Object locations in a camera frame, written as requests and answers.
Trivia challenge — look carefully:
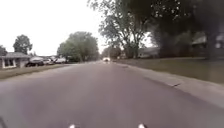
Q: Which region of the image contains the pale concrete kerb strip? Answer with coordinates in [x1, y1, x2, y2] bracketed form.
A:
[114, 62, 224, 110]

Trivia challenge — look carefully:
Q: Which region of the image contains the parked car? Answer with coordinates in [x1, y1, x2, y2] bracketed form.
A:
[42, 58, 56, 66]

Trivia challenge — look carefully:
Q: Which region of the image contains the broad green tree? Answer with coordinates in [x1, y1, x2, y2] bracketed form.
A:
[56, 31, 100, 63]

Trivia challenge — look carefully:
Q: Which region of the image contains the grass lawn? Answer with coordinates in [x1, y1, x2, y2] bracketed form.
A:
[114, 56, 224, 85]

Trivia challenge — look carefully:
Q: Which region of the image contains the dark car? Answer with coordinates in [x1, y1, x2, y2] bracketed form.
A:
[25, 57, 45, 68]

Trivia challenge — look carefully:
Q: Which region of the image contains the building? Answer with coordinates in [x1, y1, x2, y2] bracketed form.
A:
[191, 31, 224, 58]

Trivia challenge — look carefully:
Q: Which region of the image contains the round-crowned tree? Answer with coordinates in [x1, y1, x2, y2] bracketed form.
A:
[12, 34, 34, 56]

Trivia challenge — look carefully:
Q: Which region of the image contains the grass verge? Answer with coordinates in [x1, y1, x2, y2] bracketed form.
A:
[0, 63, 70, 81]

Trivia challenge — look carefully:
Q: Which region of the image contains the white car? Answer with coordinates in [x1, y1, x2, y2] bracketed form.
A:
[54, 57, 68, 65]

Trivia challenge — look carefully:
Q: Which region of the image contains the vehicle with bright lights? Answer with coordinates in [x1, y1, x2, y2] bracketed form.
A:
[102, 56, 111, 63]

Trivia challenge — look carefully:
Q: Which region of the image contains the group of tall trees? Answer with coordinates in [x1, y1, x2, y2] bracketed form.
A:
[87, 0, 224, 61]

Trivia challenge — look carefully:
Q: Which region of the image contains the low house with grey roof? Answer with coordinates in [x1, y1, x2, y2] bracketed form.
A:
[0, 51, 32, 70]

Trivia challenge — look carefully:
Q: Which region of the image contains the grey asphalt road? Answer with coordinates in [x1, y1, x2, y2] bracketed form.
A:
[0, 60, 224, 128]

